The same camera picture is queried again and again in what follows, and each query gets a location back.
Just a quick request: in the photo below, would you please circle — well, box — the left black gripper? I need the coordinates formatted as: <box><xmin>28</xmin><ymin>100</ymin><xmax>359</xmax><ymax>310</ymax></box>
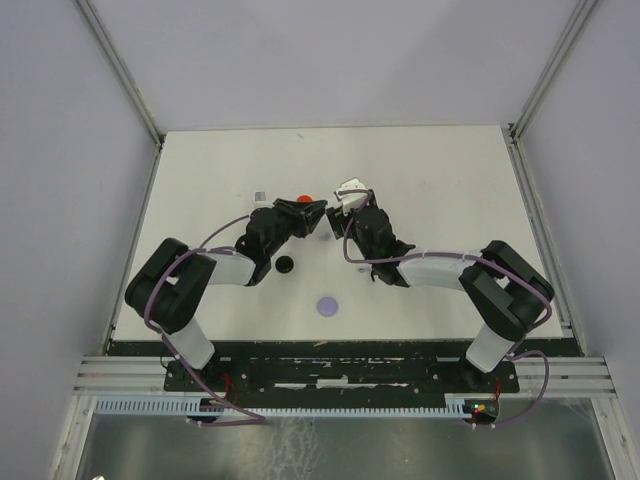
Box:
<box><xmin>266</xmin><ymin>197</ymin><xmax>327</xmax><ymax>257</ymax></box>

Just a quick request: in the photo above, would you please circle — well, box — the black charging case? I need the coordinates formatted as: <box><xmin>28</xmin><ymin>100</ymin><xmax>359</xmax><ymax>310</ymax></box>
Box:
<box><xmin>275</xmin><ymin>255</ymin><xmax>295</xmax><ymax>274</ymax></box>

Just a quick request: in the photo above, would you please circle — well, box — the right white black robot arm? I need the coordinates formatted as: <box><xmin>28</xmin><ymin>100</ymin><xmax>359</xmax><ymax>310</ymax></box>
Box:
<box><xmin>326</xmin><ymin>185</ymin><xmax>555</xmax><ymax>391</ymax></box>

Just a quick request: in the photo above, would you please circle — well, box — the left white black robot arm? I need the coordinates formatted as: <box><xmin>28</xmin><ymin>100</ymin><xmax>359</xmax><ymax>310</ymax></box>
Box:
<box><xmin>125</xmin><ymin>199</ymin><xmax>328</xmax><ymax>390</ymax></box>

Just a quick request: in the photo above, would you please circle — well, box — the purple charging case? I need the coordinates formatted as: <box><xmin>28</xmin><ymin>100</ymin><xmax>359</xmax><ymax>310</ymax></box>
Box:
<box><xmin>316</xmin><ymin>296</ymin><xmax>339</xmax><ymax>317</ymax></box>

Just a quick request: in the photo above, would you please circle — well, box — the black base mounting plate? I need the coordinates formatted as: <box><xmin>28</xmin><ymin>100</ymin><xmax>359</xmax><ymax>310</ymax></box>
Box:
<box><xmin>163</xmin><ymin>335</ymin><xmax>521</xmax><ymax>407</ymax></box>

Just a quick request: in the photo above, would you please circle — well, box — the controller board with leds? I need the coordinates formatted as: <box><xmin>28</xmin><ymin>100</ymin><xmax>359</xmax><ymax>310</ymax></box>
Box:
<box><xmin>470</xmin><ymin>400</ymin><xmax>500</xmax><ymax>424</ymax></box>

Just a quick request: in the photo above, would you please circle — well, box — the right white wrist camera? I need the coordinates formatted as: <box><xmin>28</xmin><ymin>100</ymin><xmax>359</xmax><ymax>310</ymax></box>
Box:
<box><xmin>333</xmin><ymin>178</ymin><xmax>372</xmax><ymax>215</ymax></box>

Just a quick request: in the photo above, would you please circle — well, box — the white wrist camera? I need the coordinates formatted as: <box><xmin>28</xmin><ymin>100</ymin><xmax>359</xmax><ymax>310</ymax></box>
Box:
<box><xmin>254</xmin><ymin>191</ymin><xmax>273</xmax><ymax>209</ymax></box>
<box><xmin>333</xmin><ymin>178</ymin><xmax>372</xmax><ymax>215</ymax></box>

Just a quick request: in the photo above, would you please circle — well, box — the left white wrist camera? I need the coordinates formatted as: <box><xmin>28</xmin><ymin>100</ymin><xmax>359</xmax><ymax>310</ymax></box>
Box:
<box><xmin>254</xmin><ymin>191</ymin><xmax>273</xmax><ymax>209</ymax></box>

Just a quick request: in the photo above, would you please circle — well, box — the white slotted cable duct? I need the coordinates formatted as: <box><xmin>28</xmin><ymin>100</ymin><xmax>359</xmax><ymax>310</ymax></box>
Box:
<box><xmin>93</xmin><ymin>395</ymin><xmax>471</xmax><ymax>420</ymax></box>

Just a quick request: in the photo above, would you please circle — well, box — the aluminium front rail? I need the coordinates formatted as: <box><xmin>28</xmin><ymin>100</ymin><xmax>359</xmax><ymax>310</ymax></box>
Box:
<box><xmin>72</xmin><ymin>356</ymin><xmax>616</xmax><ymax>399</ymax></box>

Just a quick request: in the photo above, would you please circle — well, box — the left aluminium frame post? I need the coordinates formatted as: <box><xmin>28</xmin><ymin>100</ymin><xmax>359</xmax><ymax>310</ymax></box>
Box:
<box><xmin>73</xmin><ymin>0</ymin><xmax>165</xmax><ymax>146</ymax></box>

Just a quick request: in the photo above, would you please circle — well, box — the aluminium frame post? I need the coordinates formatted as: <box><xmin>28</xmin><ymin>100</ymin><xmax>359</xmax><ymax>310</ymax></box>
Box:
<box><xmin>73</xmin><ymin>0</ymin><xmax>165</xmax><ymax>146</ymax></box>
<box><xmin>508</xmin><ymin>0</ymin><xmax>601</xmax><ymax>144</ymax></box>

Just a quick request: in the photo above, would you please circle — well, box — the right aluminium frame post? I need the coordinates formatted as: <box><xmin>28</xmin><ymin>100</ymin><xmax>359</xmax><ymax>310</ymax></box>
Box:
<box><xmin>508</xmin><ymin>0</ymin><xmax>601</xmax><ymax>144</ymax></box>

